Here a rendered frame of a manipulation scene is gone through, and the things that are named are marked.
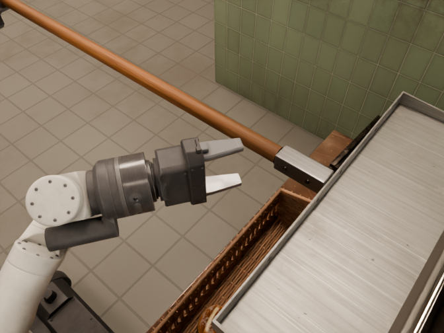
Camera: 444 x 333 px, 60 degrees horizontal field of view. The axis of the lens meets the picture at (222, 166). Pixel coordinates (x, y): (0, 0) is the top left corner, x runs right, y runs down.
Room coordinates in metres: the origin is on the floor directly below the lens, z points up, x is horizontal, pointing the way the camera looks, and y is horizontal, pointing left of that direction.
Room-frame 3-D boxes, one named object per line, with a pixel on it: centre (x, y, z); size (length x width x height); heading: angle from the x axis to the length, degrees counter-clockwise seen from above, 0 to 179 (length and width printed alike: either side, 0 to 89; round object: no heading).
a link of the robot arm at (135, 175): (0.35, 0.09, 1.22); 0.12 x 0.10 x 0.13; 105
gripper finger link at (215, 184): (0.37, 0.00, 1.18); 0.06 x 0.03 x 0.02; 105
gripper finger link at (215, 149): (0.37, 0.00, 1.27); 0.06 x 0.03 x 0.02; 105
